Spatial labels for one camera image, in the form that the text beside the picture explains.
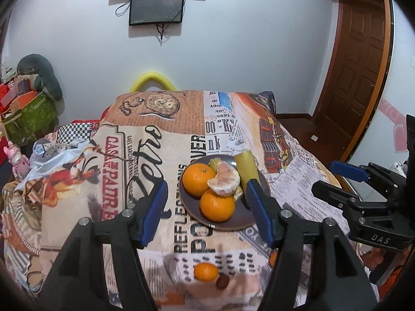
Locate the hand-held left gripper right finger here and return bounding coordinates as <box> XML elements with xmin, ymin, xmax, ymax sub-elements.
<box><xmin>244</xmin><ymin>179</ymin><xmax>379</xmax><ymax>311</ymax></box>

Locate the green storage bag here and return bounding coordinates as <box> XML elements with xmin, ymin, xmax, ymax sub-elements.
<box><xmin>3</xmin><ymin>93</ymin><xmax>61</xmax><ymax>147</ymax></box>

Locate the grey round plate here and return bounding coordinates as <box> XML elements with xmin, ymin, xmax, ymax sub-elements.
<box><xmin>178</xmin><ymin>154</ymin><xmax>272</xmax><ymax>232</ymax></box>

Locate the printed newspaper tablecloth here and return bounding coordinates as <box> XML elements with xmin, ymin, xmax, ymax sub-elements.
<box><xmin>0</xmin><ymin>89</ymin><xmax>360</xmax><ymax>311</ymax></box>

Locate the pink bunny toy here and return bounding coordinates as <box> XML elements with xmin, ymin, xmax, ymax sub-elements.
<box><xmin>3</xmin><ymin>141</ymin><xmax>30</xmax><ymax>178</ymax></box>

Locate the small black wall monitor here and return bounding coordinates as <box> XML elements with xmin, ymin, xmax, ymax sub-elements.
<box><xmin>128</xmin><ymin>0</ymin><xmax>186</xmax><ymax>27</ymax></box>

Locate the brown wooden door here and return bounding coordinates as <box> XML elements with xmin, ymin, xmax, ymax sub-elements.
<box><xmin>310</xmin><ymin>0</ymin><xmax>390</xmax><ymax>164</ymax></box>

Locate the orange with stem dot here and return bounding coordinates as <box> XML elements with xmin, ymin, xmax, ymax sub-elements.
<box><xmin>182</xmin><ymin>163</ymin><xmax>216</xmax><ymax>197</ymax></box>

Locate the grey neck pillow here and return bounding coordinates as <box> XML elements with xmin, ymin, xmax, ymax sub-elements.
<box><xmin>16</xmin><ymin>53</ymin><xmax>63</xmax><ymax>102</ymax></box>

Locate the smooth orange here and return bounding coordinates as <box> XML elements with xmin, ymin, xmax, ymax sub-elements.
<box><xmin>199</xmin><ymin>188</ymin><xmax>236</xmax><ymax>223</ymax></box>

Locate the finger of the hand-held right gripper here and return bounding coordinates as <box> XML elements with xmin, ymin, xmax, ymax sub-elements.
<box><xmin>310</xmin><ymin>180</ymin><xmax>362</xmax><ymax>216</ymax></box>
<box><xmin>330</xmin><ymin>161</ymin><xmax>406</xmax><ymax>189</ymax></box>

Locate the dark blue backpack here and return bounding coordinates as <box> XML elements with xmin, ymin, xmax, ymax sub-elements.
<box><xmin>259</xmin><ymin>91</ymin><xmax>278</xmax><ymax>115</ymax></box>

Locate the black white checkered cloth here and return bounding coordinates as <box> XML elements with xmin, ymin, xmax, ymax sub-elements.
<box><xmin>56</xmin><ymin>121</ymin><xmax>102</xmax><ymax>144</ymax></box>

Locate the small kumquat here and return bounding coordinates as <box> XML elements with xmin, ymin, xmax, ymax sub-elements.
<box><xmin>193</xmin><ymin>262</ymin><xmax>219</xmax><ymax>282</ymax></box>

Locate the peeled orange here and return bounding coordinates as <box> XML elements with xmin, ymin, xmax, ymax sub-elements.
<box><xmin>207</xmin><ymin>161</ymin><xmax>241</xmax><ymax>197</ymax></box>

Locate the yellow curved chair back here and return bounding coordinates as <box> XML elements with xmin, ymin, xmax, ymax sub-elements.
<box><xmin>130</xmin><ymin>71</ymin><xmax>177</xmax><ymax>92</ymax></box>

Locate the white wardrobe door with hearts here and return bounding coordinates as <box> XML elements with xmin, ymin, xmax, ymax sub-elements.
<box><xmin>347</xmin><ymin>0</ymin><xmax>415</xmax><ymax>201</ymax></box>

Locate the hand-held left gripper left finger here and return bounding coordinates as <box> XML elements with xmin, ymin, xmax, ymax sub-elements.
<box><xmin>36</xmin><ymin>180</ymin><xmax>169</xmax><ymax>311</ymax></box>

